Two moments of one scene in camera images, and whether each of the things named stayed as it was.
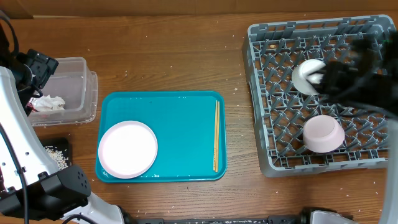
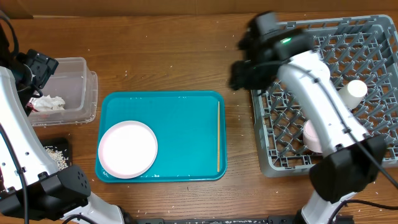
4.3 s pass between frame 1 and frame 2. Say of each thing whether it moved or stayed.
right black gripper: moved
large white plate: stayed
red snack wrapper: stayed
